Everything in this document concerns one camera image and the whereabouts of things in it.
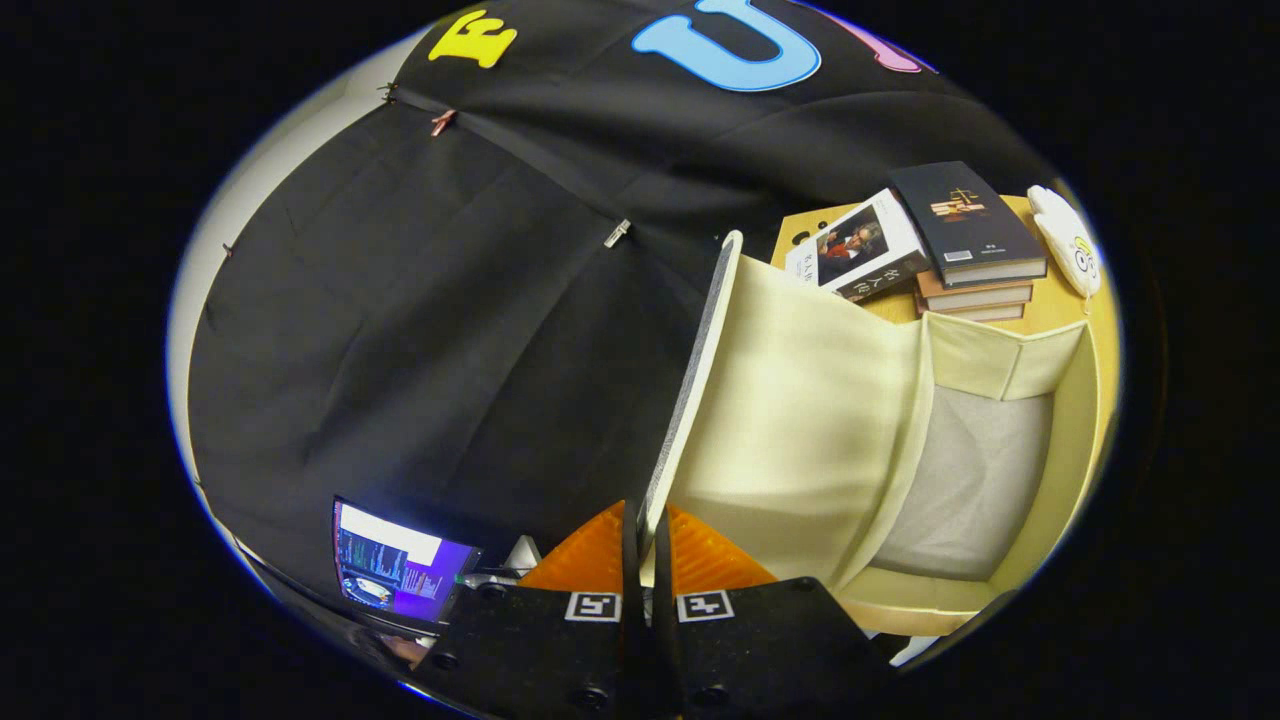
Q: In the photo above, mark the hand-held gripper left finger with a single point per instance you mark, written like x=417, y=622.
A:
x=630, y=575

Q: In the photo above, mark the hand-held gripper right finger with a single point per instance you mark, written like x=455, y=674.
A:
x=662, y=575

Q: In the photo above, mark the grey fabric storage box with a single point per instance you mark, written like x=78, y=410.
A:
x=800, y=420

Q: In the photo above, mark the white metal stand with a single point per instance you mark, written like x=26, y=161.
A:
x=522, y=555

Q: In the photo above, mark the silver clip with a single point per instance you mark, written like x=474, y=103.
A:
x=617, y=233

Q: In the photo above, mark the white portrait cover book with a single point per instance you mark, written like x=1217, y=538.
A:
x=860, y=245

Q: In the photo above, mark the brown cover book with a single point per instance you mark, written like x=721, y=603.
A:
x=975, y=294

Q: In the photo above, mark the dark hardcover book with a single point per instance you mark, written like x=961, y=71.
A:
x=965, y=220

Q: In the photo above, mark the red clip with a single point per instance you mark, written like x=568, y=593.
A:
x=443, y=122

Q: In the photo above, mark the white plush toy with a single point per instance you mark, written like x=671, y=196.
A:
x=1068, y=245

